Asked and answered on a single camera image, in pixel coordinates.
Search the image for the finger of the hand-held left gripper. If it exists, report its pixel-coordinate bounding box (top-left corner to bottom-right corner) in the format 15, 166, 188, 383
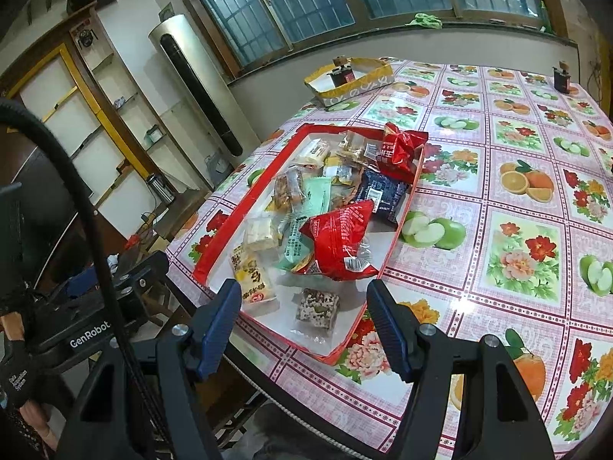
112, 250, 170, 319

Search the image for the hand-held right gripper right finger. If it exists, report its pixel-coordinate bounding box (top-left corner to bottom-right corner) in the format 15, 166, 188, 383
366, 279, 559, 460

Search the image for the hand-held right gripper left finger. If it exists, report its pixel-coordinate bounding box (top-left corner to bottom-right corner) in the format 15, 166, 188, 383
56, 278, 243, 460

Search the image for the long beige snack packet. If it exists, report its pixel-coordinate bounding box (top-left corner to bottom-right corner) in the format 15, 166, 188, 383
231, 244, 281, 305

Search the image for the red rimmed white tray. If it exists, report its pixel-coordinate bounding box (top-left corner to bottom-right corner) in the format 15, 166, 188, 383
192, 123, 427, 365

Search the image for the white rice cake packet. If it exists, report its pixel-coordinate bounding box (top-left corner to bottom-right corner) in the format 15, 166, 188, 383
242, 217, 281, 252

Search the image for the large red snack bag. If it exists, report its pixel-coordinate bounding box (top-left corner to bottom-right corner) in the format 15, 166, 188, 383
293, 200, 380, 282

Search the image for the green packet with white text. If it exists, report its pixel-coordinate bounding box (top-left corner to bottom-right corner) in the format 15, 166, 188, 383
277, 215, 314, 273

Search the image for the dark blue snack packet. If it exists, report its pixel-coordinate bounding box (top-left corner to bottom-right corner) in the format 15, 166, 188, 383
352, 169, 413, 223

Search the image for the mint green snack packet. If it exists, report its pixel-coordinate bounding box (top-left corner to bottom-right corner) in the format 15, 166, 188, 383
299, 176, 346, 219

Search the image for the brown nut bar clear packet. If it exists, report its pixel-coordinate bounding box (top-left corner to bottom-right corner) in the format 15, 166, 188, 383
270, 167, 307, 214

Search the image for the red crinkled snack bag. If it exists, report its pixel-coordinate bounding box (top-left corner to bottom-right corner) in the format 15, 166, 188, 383
376, 122, 429, 185

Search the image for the brown cookie clear packet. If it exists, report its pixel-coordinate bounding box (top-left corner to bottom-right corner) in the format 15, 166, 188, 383
342, 129, 384, 161

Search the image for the person's left hand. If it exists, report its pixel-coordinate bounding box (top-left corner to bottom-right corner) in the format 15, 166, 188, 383
0, 314, 36, 413

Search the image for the seaweed rice cracker packet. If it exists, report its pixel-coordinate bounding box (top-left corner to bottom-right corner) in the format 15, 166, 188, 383
292, 287, 342, 330

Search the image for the metal bin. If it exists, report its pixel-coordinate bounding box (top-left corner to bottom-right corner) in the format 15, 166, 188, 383
148, 173, 174, 202

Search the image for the black television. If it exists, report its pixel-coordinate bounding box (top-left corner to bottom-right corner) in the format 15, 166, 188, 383
0, 146, 97, 279

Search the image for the wooden shelf cabinet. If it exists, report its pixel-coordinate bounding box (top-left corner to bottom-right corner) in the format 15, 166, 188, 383
0, 2, 211, 231

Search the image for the yellow and white snack packet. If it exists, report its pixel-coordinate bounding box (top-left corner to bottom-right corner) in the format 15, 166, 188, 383
323, 156, 357, 185

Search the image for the standing air conditioner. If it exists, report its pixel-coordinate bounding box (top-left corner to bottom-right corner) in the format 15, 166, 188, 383
148, 14, 244, 156

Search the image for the yellow cardboard box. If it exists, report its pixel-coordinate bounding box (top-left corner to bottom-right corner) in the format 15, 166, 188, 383
303, 56, 396, 107

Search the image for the green cloth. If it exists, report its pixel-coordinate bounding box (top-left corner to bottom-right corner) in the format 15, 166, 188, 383
406, 12, 444, 30

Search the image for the barred window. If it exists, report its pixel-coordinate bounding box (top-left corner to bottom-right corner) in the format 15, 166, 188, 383
163, 0, 551, 72

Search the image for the black cable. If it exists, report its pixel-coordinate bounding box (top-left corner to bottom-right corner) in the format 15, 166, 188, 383
0, 98, 159, 460

